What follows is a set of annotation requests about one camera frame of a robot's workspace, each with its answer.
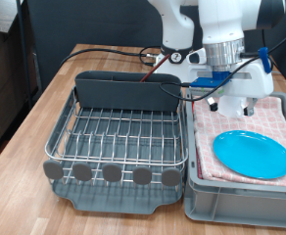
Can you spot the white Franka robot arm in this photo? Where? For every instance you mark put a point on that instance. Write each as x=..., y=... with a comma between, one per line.
x=221, y=19

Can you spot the grey dish drying rack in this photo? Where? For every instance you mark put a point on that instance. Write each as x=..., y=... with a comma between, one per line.
x=117, y=200

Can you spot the black metal pole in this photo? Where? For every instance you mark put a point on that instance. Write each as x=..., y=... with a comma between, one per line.
x=25, y=65

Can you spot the grey plastic crate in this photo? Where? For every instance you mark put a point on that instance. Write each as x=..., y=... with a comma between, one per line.
x=247, y=205

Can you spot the blue plate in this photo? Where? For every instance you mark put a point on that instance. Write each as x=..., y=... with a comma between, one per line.
x=252, y=155

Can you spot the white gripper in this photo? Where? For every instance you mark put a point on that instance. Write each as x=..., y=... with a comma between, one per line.
x=257, y=83

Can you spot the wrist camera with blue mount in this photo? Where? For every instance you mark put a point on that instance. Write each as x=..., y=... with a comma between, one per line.
x=208, y=81

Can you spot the brown wooden spoon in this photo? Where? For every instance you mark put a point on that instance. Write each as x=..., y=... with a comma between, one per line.
x=148, y=75

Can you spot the pink checkered towel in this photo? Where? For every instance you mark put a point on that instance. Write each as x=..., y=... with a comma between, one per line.
x=270, y=114

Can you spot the dark grey utensil caddy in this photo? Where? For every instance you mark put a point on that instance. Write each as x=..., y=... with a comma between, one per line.
x=126, y=93

